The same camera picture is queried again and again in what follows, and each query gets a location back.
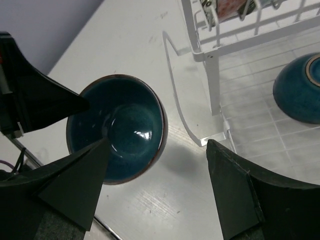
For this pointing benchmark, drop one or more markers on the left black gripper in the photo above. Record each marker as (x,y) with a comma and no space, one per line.
(30,100)

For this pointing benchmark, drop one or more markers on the beige bowl black rim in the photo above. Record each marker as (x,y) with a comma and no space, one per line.
(296,89)

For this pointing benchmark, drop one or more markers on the dark blue ceramic bowl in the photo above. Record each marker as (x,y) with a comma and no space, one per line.
(129,113)

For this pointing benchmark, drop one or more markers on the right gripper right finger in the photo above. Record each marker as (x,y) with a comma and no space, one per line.
(254,203)

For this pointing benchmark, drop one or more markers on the leaf patterned bowl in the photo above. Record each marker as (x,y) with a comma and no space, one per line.
(208,6)

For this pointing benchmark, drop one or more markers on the pink patterned bowl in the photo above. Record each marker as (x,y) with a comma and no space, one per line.
(226,8)

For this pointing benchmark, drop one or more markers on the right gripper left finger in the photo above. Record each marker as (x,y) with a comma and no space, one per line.
(56,201)

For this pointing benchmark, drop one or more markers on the white wire dish rack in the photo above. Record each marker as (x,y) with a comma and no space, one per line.
(223,82)

